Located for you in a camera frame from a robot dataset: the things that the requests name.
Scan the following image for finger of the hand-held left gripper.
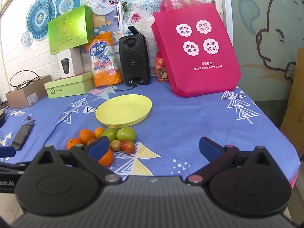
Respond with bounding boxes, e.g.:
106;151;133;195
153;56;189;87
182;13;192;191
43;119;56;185
0;146;16;158
0;161;26;175

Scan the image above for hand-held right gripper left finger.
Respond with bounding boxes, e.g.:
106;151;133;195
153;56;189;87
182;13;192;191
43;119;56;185
25;136;123;185

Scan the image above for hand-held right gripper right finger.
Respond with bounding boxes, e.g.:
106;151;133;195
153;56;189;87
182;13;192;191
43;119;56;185
185;136;284;186

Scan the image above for large green fruit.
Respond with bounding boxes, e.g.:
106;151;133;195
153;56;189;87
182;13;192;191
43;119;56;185
116;127;137;142

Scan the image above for yellow plastic plate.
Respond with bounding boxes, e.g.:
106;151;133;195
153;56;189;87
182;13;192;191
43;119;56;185
95;94;153;128

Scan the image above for small brown-green jujube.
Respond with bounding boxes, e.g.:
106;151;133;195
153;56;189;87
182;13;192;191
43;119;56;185
110;140;122;152

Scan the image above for black smartphone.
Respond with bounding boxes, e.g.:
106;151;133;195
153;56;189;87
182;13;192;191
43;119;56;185
11;122;35;151

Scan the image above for red-green fruit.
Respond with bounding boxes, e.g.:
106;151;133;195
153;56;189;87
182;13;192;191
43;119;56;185
121;140;136;154

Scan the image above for brown cardboard box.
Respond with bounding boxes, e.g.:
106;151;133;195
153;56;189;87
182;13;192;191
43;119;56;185
5;75;52;109

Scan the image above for light green shoebox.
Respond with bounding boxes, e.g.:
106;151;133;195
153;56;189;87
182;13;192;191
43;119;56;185
44;72;95;99

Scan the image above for low cardboard carton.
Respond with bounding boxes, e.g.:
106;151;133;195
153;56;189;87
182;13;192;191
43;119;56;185
280;106;304;149

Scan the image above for orange paper cup pack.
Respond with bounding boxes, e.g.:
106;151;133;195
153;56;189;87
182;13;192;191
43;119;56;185
89;31;123;87

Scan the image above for white cup box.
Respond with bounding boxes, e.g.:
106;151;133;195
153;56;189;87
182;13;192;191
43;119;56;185
57;48;84;79

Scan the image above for pink tote bag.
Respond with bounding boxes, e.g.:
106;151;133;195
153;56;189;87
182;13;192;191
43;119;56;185
151;0;242;98

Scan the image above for red tomato juice carton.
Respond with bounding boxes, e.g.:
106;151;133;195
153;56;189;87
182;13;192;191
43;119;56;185
155;52;170;83

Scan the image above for black speaker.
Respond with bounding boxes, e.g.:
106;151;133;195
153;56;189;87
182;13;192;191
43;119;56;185
118;34;151;87

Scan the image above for tall cardboard carton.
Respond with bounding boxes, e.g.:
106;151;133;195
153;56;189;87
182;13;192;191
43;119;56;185
287;47;304;114

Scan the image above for large green gift box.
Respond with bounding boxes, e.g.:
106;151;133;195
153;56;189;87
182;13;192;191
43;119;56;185
47;5;94;55

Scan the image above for blue illustrated poster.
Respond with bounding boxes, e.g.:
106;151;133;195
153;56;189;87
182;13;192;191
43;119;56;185
91;9;124;35

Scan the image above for clear floral plastic bag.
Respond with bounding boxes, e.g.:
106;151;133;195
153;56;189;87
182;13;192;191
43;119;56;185
121;0;222;53

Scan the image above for black speaker cable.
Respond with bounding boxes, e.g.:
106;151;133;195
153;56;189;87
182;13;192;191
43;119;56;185
112;84;143;92

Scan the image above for black looped cable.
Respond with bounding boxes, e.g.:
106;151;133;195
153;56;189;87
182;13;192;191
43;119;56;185
10;70;42;89

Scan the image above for paper fan wall decorations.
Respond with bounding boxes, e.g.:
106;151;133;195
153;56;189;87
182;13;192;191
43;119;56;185
21;0;150;48

